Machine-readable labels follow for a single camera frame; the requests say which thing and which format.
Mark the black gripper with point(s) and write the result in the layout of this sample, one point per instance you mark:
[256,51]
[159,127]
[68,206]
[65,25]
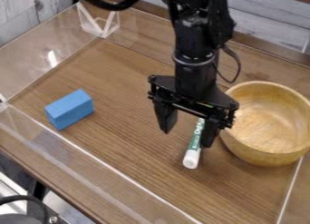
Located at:
[190,91]

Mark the blue foam block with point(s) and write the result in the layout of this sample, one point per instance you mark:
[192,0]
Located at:
[69,109]

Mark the black metal bracket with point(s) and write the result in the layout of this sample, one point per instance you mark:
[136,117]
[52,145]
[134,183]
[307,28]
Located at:
[40,212]

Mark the clear acrylic tray wall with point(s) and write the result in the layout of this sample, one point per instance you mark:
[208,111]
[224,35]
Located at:
[112,164]

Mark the brown wooden bowl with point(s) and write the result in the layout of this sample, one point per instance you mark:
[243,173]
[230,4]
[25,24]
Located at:
[270,135]

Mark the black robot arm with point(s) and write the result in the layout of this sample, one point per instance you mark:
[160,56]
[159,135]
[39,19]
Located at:
[203,27]

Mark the green white dry-erase marker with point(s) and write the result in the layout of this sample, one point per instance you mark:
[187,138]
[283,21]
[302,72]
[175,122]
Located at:
[192,153]

